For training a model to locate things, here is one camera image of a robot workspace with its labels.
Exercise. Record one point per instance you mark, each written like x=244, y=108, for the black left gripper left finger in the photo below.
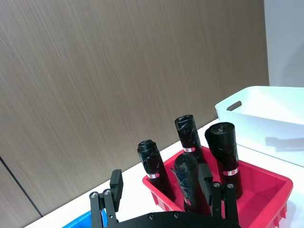
x=116, y=187

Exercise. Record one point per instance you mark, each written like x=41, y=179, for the blue plastic bin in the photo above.
x=80, y=219

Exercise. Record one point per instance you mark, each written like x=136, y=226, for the red plastic bin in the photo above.
x=261, y=190

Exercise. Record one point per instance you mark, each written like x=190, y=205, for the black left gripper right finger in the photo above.
x=204, y=180

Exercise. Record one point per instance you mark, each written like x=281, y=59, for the black bag roll, white label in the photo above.
x=154, y=164
x=187, y=180
x=188, y=135
x=224, y=147

